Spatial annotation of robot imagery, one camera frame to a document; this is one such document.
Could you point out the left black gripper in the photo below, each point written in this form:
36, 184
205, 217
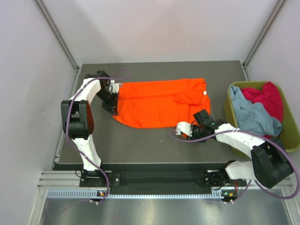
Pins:
112, 106

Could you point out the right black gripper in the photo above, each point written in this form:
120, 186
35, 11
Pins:
193, 138

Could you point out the orange t shirt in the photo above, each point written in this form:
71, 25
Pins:
161, 104

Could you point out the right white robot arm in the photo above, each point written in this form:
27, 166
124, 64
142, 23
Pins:
267, 165

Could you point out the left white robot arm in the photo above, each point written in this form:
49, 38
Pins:
78, 122

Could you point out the grey blue t shirt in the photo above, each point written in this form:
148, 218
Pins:
253, 117

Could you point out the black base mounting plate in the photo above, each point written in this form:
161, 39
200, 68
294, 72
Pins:
213, 171

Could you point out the crimson red t shirt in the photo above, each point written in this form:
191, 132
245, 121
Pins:
268, 100

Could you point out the olive green laundry basket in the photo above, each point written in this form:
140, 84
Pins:
289, 136

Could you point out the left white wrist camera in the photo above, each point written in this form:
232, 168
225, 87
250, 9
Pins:
114, 87

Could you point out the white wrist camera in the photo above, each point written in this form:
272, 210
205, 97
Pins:
184, 128
114, 87

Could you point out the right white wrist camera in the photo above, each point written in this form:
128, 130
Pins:
184, 128

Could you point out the left aluminium corner post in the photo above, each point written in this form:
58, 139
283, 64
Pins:
54, 29

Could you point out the aluminium corner post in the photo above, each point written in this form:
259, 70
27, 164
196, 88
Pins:
265, 29
54, 29

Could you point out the right aluminium corner post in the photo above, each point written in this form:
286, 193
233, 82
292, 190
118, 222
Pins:
265, 29

